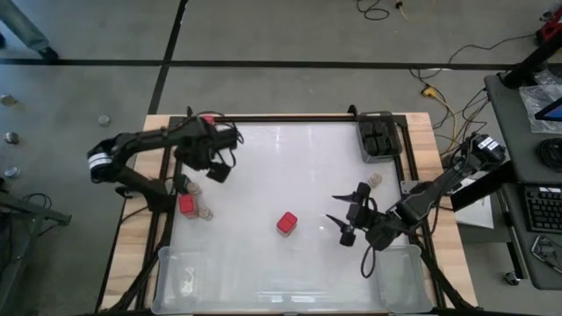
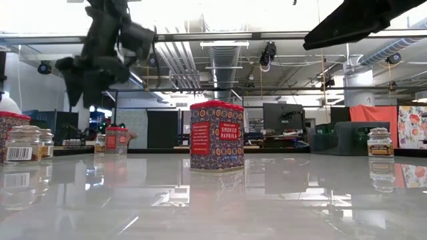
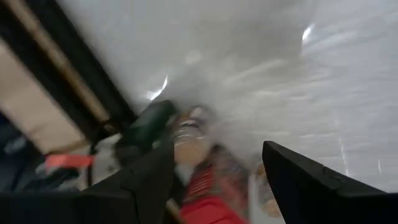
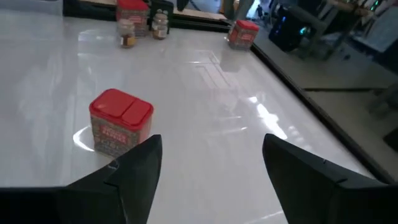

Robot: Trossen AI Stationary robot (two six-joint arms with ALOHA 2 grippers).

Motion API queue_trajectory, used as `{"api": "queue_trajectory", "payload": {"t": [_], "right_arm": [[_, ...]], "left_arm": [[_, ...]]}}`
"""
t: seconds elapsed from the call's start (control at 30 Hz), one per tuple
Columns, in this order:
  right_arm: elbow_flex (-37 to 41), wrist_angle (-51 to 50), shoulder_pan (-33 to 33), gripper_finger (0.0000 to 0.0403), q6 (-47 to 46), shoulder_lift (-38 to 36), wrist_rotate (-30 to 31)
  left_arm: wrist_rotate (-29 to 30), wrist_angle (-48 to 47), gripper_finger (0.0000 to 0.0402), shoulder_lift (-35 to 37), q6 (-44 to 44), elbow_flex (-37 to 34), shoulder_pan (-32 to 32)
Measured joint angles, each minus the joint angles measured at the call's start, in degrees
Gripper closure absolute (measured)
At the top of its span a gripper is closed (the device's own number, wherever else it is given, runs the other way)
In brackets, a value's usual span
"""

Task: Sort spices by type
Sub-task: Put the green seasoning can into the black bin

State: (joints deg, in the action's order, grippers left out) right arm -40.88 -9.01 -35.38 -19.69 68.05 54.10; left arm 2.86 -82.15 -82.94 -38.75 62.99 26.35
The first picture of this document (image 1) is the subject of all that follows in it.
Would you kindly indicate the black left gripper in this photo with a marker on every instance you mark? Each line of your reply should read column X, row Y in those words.
column 202, row 145

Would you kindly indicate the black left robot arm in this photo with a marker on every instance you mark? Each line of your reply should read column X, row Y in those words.
column 145, row 137

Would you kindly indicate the black-lid green spice tin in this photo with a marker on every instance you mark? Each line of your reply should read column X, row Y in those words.
column 383, row 142
column 181, row 182
column 380, row 127
column 371, row 144

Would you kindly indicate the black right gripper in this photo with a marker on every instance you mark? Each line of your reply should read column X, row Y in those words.
column 373, row 217

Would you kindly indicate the black stand pole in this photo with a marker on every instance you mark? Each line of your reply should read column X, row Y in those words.
column 535, row 57

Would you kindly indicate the black keyboard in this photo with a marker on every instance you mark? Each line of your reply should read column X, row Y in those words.
column 544, row 210

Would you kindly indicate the red-lid smoked paprika tin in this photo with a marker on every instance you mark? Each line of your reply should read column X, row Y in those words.
column 186, row 204
column 209, row 119
column 286, row 223

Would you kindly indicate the desk caster wheel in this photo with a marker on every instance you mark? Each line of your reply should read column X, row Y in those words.
column 511, row 277

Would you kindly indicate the small glass spice jar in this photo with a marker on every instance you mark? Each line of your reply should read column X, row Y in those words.
column 375, row 179
column 193, row 188
column 205, row 213

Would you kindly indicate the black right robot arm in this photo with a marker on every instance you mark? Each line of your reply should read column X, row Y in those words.
column 439, row 188

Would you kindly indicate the red tool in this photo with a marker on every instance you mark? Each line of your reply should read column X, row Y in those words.
column 552, row 28

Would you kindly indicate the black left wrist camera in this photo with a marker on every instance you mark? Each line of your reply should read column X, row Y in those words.
column 218, row 172

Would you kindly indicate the clear plastic bag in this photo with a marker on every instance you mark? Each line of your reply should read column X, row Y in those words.
column 531, row 101

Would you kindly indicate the grey plastic bin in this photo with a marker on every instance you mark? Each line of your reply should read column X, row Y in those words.
column 377, row 159

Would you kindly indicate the blue-screen tablet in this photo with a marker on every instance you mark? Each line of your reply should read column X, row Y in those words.
column 554, row 112

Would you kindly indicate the clear plastic bin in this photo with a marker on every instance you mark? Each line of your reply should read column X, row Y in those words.
column 171, row 285

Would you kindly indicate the person's leg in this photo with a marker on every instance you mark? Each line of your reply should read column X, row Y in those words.
column 22, row 22

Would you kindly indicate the grey metal stand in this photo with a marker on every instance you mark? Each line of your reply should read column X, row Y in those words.
column 35, row 210

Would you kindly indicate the person's shoe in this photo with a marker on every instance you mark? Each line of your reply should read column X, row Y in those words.
column 48, row 53

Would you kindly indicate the white paper sheet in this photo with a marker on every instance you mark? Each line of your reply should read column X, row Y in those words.
column 476, row 217

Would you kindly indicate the grey desk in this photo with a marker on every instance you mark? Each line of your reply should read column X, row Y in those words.
column 505, row 114

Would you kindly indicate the translucent plastic bin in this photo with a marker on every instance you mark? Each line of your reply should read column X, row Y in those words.
column 408, row 285

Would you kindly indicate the clear safety glasses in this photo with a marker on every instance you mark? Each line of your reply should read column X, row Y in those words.
column 544, row 250

